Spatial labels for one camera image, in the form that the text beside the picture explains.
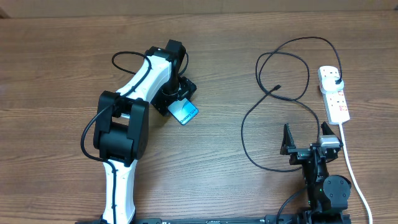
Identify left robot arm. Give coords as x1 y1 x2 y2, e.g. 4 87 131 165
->
87 40 199 223

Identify black USB charging cable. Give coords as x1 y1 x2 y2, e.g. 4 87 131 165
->
241 36 343 173

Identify Galaxy S24+ smartphone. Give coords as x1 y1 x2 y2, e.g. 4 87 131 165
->
168 98 199 126

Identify white power strip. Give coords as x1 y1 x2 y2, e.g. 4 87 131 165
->
318 65 350 125

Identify white charger plug adapter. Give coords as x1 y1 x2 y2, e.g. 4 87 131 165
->
320 77 345 94

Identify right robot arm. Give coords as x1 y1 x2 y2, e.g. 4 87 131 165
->
275 122 352 223

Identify white power strip cord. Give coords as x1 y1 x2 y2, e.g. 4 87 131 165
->
338 123 374 224

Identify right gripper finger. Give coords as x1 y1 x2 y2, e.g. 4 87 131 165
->
280 123 296 155
321 121 335 136

